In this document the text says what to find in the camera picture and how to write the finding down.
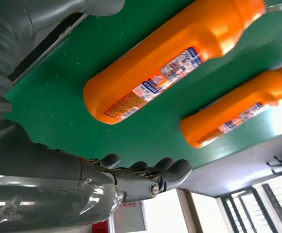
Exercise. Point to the red box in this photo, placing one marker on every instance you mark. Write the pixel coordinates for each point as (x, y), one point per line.
(100, 227)

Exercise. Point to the beige column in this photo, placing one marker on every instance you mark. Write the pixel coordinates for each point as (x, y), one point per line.
(189, 212)

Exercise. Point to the silver table edge rail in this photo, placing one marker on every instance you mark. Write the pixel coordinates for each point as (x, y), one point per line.
(48, 51)

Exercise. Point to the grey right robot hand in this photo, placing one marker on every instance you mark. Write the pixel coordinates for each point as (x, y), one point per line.
(46, 173)

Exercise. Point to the grey wall notice board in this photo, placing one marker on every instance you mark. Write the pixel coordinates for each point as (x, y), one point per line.
(128, 218)

